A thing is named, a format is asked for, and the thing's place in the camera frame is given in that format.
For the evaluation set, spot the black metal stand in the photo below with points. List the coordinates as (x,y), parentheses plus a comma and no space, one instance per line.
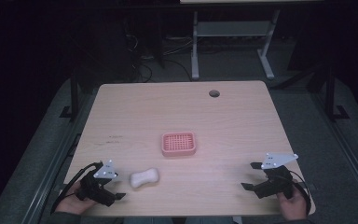
(74,93)
(331,93)

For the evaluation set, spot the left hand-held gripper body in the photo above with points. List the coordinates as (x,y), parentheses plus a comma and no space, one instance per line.
(96,189)

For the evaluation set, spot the pink soap dish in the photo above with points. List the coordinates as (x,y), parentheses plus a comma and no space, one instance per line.
(178,143)

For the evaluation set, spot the person's right hand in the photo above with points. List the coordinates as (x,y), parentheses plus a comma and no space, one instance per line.
(292,205)

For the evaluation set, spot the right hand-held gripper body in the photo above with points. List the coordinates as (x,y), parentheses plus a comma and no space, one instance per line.
(276,182)

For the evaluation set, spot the grey metal floor rail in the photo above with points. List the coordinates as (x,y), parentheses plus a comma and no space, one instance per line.
(348,149)
(52,168)

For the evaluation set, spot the white metal desk frame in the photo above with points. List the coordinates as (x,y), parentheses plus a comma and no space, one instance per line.
(230,29)

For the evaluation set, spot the white soap bar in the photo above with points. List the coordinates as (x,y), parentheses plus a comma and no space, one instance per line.
(144,178)

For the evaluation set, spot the person's left hand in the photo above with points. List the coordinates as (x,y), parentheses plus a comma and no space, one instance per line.
(73,202)

